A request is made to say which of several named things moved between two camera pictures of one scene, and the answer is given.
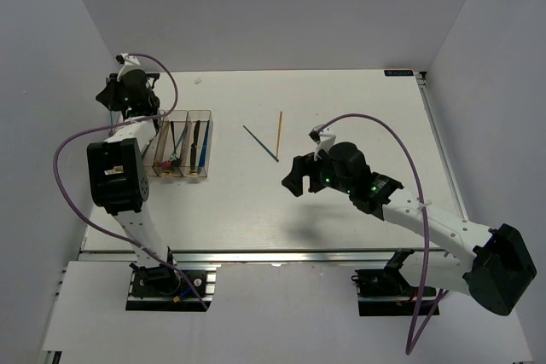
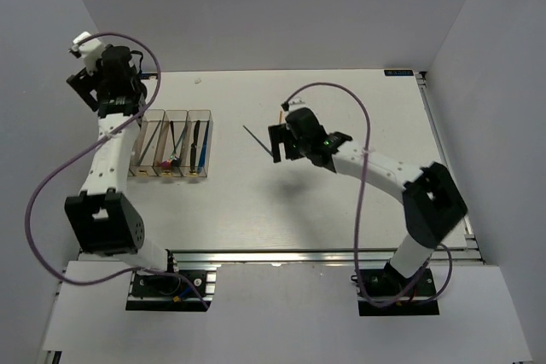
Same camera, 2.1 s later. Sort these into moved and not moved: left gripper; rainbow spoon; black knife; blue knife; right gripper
Moved: left gripper; right gripper
Not moved: rainbow spoon; blue knife; black knife
